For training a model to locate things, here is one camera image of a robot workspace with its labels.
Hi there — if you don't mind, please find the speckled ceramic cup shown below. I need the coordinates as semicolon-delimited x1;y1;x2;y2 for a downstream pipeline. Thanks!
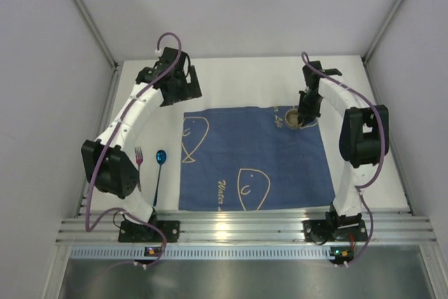
284;109;301;130

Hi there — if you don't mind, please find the blue metallic spoon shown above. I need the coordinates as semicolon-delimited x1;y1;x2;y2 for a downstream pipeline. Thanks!
153;149;167;207

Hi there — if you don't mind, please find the blue embroidered cloth placemat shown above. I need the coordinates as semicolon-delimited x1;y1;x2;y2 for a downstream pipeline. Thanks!
178;106;335;211

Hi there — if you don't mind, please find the pink metallic fork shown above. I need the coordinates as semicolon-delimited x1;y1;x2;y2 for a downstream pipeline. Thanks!
134;146;144;190

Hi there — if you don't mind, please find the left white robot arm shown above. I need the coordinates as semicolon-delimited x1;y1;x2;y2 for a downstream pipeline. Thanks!
81;47;202;225

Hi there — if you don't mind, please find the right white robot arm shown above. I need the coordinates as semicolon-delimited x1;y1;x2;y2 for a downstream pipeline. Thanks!
297;60;389;227

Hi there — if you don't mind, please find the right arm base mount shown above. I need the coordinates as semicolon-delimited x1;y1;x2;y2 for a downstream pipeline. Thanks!
302;210;368;245

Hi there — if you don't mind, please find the aluminium mounting rail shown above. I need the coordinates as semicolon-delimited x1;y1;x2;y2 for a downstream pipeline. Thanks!
56;208;436;245

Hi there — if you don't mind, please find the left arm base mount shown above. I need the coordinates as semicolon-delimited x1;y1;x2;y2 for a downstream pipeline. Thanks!
118;220;180;243

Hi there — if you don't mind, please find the left aluminium frame post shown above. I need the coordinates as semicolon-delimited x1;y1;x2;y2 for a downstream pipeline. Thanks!
72;0;118;69

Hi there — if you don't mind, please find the aluminium frame post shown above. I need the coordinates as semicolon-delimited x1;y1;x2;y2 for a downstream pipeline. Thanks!
361;0;406;65
72;0;118;69

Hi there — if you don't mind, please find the right aluminium frame post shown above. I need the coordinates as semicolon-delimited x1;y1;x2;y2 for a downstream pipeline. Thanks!
361;0;406;65

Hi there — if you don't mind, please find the perforated cable duct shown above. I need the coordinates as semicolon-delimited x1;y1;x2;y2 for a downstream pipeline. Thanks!
70;246;335;260

